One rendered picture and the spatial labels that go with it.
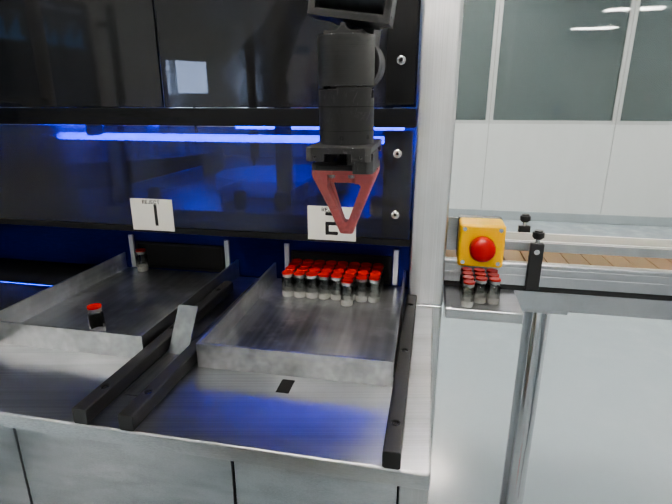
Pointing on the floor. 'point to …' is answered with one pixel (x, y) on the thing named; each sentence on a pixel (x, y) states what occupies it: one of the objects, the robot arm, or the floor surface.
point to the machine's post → (433, 170)
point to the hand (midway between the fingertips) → (346, 225)
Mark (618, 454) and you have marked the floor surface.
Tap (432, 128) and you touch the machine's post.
